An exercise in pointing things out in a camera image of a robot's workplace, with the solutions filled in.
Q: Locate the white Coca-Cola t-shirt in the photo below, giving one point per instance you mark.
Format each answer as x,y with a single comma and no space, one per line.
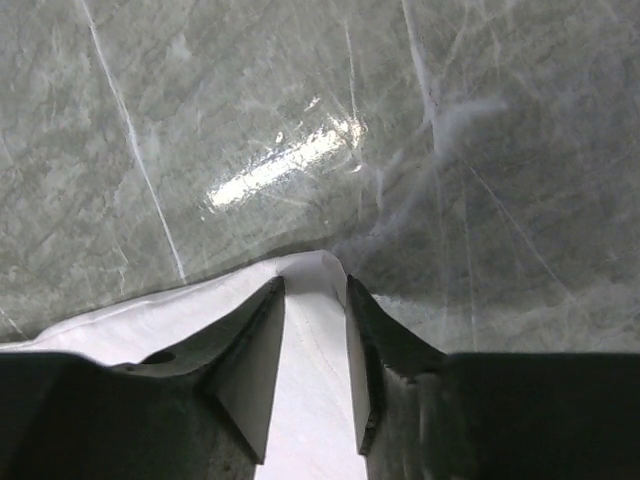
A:
312,434

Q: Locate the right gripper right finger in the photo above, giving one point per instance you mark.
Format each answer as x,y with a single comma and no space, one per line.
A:
423,414

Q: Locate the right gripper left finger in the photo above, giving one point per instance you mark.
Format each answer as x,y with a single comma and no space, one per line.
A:
198,409

